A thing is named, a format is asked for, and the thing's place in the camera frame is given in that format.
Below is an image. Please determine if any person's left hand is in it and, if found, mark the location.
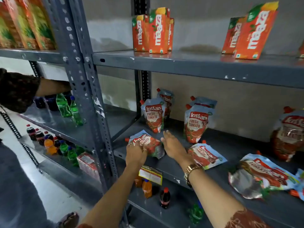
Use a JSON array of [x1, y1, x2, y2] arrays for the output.
[[125, 141, 148, 168]]

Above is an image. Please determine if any person's right hand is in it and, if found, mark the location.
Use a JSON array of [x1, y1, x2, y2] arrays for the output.
[[160, 130, 191, 163]]

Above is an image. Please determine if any row of ketchup pouches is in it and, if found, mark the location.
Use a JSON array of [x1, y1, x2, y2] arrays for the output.
[[139, 88, 304, 202]]

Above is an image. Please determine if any grey metal shelf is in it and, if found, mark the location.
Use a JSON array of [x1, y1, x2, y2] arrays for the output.
[[111, 116, 304, 228]]

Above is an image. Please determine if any person's right forearm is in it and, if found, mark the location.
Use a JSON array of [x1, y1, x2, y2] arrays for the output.
[[182, 156, 258, 228]]

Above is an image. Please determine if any person's left forearm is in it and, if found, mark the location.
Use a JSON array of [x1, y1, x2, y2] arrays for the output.
[[79, 162, 144, 228]]

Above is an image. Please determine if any grey metal shelf board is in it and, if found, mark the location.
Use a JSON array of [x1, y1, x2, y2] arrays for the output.
[[92, 49, 304, 89], [19, 134, 104, 205], [0, 47, 67, 65], [127, 178, 214, 228], [20, 102, 95, 151]]

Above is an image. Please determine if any person's brown sandal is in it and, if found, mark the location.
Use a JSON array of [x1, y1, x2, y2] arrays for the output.
[[58, 212, 79, 228]]

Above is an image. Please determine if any person's grey trouser leg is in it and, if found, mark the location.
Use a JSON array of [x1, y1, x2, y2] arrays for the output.
[[0, 142, 56, 228]]

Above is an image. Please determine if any small yellow price tag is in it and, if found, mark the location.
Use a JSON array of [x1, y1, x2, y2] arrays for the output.
[[139, 165, 163, 186]]

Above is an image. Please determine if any gold wristwatch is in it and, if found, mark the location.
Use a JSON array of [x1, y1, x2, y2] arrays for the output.
[[183, 163, 204, 188]]

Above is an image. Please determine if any shrink-wrapped red pack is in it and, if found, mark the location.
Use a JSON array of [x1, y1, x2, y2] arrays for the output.
[[76, 152, 101, 182]]

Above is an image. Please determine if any small cola bottle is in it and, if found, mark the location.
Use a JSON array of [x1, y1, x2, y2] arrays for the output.
[[159, 187, 171, 209]]

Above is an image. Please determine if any small green bottle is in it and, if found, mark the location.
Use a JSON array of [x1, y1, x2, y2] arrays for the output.
[[56, 93, 73, 117], [187, 201, 205, 225], [70, 96, 84, 126]]

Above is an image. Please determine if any group of mixed drink bottles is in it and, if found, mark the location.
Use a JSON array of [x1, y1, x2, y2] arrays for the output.
[[26, 124, 86, 167]]

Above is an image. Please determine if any dark drink bottle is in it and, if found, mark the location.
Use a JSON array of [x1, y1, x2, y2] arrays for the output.
[[33, 97, 47, 109], [44, 95, 60, 111]]

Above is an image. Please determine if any brown patterned right sleeve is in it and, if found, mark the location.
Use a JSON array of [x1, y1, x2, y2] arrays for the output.
[[225, 208, 271, 228]]

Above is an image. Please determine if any row of orange juice cartons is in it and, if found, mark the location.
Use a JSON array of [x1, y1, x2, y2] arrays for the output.
[[132, 1, 304, 60]]

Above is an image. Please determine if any orange green juice carton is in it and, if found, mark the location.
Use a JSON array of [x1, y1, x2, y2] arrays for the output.
[[3, 0, 40, 50], [0, 2, 23, 48], [20, 0, 57, 50]]

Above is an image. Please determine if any grey perforated upright post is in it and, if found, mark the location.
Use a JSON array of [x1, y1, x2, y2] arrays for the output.
[[54, 0, 112, 188], [67, 0, 130, 228]]

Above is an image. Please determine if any black perforated upright post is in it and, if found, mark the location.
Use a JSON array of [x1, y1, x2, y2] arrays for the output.
[[130, 0, 152, 119], [28, 60, 43, 78], [0, 105, 40, 167]]

